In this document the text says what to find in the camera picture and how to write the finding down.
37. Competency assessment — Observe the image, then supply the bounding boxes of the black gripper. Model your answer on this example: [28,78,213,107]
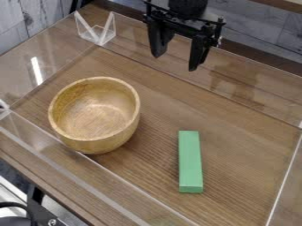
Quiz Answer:
[143,0,227,72]

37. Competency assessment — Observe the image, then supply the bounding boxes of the green rectangular block stick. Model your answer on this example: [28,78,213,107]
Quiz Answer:
[177,131,203,193]

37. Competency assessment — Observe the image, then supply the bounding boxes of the wooden bowl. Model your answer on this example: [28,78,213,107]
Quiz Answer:
[46,77,140,154]

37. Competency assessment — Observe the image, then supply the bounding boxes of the clear acrylic corner bracket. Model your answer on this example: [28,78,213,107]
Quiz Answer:
[74,11,116,46]

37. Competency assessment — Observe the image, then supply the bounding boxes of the clear acrylic tray enclosure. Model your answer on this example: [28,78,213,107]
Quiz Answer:
[0,14,302,226]

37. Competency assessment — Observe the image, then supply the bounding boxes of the black table leg frame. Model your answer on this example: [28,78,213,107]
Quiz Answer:
[26,185,76,226]

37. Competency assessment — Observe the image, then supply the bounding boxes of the black cable on floor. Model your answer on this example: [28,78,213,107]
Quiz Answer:
[0,201,33,226]

